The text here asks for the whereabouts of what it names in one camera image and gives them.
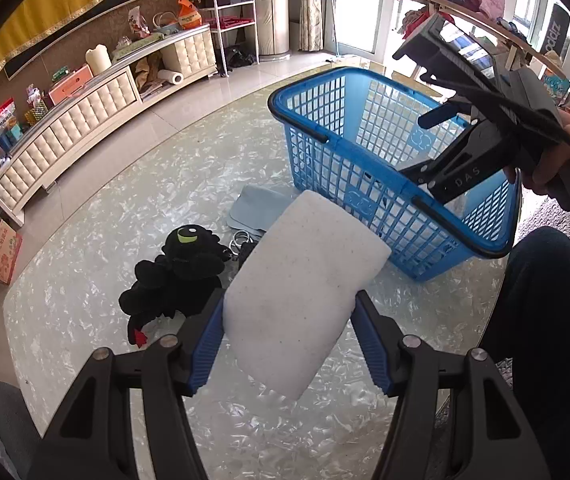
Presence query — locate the black dragon plush toy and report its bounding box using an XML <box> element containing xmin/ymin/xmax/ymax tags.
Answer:
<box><xmin>119</xmin><ymin>224</ymin><xmax>232</xmax><ymax>348</ymax></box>

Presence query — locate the white sponge block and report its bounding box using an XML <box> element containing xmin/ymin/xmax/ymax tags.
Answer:
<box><xmin>223</xmin><ymin>191</ymin><xmax>391</xmax><ymax>400</ymax></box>

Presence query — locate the blue plastic basket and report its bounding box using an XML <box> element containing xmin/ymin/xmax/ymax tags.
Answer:
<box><xmin>268</xmin><ymin>67</ymin><xmax>521</xmax><ymax>282</ymax></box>

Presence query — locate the grey blue cloth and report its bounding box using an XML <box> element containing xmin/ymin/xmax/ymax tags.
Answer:
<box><xmin>226</xmin><ymin>184</ymin><xmax>292</xmax><ymax>238</ymax></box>

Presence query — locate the person's right hand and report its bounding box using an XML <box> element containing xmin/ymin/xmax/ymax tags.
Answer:
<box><xmin>521</xmin><ymin>108</ymin><xmax>570</xmax><ymax>195</ymax></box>

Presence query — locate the wooden clothes drying rack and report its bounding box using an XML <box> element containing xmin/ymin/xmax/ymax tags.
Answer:
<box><xmin>414</xmin><ymin>0</ymin><xmax>566</xmax><ymax>78</ymax></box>

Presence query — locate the beige patterned curtain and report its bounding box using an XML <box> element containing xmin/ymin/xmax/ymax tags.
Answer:
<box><xmin>299</xmin><ymin>0</ymin><xmax>323</xmax><ymax>52</ymax></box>

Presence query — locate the printed cardboard box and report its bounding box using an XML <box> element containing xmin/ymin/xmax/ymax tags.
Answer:
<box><xmin>0</xmin><ymin>219</ymin><xmax>22</xmax><ymax>285</ymax></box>

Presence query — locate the white floor air conditioner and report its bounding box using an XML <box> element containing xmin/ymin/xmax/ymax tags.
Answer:
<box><xmin>254</xmin><ymin>0</ymin><xmax>290</xmax><ymax>61</ymax></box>

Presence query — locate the cream tufted tv cabinet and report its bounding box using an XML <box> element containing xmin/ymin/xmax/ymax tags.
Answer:
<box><xmin>0</xmin><ymin>25</ymin><xmax>216</xmax><ymax>226</ymax></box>

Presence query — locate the white paper roll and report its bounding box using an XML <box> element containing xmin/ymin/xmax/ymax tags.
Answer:
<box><xmin>158</xmin><ymin>70</ymin><xmax>184</xmax><ymax>86</ymax></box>

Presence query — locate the orange bag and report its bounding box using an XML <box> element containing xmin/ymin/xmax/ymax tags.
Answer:
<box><xmin>176</xmin><ymin>0</ymin><xmax>202</xmax><ymax>30</ymax></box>

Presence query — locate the pink storage box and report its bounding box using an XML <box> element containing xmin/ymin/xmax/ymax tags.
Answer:
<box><xmin>47</xmin><ymin>64</ymin><xmax>93</xmax><ymax>105</ymax></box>

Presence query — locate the cream cylindrical container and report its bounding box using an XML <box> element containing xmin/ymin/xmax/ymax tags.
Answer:
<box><xmin>85</xmin><ymin>44</ymin><xmax>111</xmax><ymax>76</ymax></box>

